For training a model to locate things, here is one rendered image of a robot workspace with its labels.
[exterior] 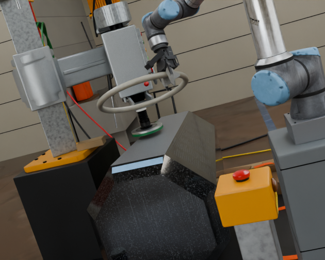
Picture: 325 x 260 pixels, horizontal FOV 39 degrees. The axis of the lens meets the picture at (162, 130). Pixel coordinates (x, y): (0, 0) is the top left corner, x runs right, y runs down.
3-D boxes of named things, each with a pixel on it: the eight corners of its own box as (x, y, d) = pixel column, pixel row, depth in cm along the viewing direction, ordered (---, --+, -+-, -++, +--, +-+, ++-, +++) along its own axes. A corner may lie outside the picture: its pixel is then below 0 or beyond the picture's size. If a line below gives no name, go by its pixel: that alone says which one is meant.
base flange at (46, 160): (22, 174, 335) (20, 167, 334) (52, 152, 381) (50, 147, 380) (83, 160, 321) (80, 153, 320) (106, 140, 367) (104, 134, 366)
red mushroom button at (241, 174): (232, 184, 101) (230, 176, 101) (234, 177, 105) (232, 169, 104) (251, 180, 100) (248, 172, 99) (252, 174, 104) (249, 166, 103)
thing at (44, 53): (16, 115, 331) (-4, 60, 323) (39, 105, 364) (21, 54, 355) (59, 104, 322) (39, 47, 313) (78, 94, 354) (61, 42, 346)
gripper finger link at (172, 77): (185, 81, 216) (177, 65, 220) (175, 82, 213) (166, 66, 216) (182, 84, 219) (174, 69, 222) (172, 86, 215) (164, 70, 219)
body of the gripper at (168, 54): (180, 66, 220) (172, 43, 223) (165, 67, 216) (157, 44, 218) (172, 72, 227) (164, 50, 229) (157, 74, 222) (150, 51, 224)
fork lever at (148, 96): (123, 102, 326) (120, 95, 326) (148, 94, 328) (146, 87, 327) (128, 113, 259) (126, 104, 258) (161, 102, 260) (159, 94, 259)
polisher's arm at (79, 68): (26, 104, 319) (14, 69, 314) (19, 102, 351) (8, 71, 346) (123, 72, 347) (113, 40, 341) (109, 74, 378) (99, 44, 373)
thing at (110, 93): (102, 120, 259) (101, 115, 260) (185, 95, 263) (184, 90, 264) (91, 97, 211) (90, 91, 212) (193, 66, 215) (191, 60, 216)
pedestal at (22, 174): (41, 272, 344) (6, 180, 329) (75, 230, 406) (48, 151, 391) (122, 259, 326) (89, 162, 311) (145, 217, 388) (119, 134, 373)
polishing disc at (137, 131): (128, 136, 300) (127, 135, 300) (135, 128, 321) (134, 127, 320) (159, 129, 296) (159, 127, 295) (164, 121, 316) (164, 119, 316)
